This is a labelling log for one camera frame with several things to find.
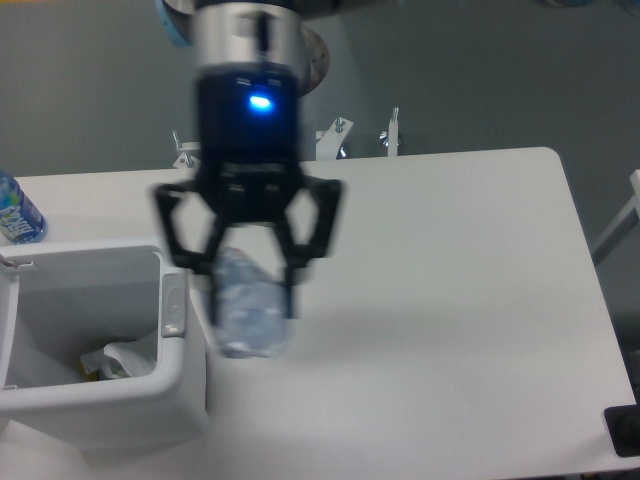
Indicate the clear Ganten water bottle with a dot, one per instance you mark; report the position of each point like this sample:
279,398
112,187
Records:
251,316

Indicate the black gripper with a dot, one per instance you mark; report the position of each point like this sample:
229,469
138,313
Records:
247,118

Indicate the blue-label upright water bottle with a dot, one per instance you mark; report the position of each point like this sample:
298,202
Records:
21,221

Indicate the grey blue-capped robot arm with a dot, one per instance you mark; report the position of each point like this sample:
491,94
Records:
232,32

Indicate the white frame at right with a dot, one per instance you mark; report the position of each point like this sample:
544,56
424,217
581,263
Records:
620,226

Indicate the clear plastic wrapper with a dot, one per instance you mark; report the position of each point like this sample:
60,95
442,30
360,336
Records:
118,360

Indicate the white plastic trash can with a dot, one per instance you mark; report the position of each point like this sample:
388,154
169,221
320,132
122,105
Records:
63,300

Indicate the black clamp at table edge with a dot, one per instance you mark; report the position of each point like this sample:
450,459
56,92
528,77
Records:
623,426

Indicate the white metal base frame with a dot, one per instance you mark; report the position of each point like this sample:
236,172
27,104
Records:
330,144

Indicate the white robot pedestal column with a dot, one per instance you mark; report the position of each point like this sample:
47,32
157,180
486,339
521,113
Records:
319,59

